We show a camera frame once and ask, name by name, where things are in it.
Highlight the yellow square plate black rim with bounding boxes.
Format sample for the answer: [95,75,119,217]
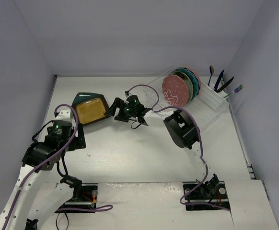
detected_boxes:
[75,96,109,126]

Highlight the red plate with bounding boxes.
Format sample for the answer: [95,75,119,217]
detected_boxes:
[162,74,189,107]

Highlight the light green flower plate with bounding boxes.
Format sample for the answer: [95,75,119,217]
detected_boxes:
[172,70,194,101]

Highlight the teal embossed plate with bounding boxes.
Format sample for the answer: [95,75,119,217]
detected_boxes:
[178,68,198,99]

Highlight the blue polka dot plate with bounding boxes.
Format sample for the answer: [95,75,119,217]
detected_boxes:
[186,68,201,94]

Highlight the pink polka dot plate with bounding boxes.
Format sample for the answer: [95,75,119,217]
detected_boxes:
[188,68,201,85]

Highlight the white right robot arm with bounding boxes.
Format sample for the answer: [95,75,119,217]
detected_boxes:
[105,95,209,176]

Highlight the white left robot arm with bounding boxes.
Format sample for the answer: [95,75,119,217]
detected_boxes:
[0,120,86,230]

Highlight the dark teal square plate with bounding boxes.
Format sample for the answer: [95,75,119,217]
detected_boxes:
[71,92,104,109]

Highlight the white cutlery holder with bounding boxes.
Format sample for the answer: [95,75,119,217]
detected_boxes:
[199,83,229,113]

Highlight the dark blue spoon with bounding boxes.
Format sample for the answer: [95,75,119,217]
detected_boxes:
[207,65,214,86]

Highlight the blue knife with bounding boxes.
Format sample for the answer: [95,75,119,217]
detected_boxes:
[214,69,225,92]

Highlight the black knife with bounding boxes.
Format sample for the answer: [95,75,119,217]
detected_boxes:
[216,76,234,93]

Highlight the iridescent fork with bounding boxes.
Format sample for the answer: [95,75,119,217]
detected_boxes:
[224,84,244,99]

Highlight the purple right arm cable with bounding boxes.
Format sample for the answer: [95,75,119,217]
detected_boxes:
[124,84,211,211]

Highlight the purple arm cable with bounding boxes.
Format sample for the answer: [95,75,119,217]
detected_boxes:
[0,103,114,230]
[124,84,211,211]

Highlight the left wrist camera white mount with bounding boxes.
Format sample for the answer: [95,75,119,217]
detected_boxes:
[54,109,73,123]

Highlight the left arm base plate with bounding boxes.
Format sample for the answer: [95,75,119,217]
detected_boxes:
[55,184,98,213]

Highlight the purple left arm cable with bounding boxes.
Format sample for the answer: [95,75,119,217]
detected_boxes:
[0,103,114,230]

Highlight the clear wire dish rack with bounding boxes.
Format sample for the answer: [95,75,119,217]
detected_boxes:
[142,66,229,131]

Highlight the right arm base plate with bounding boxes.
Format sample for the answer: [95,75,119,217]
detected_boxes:
[183,182,231,211]

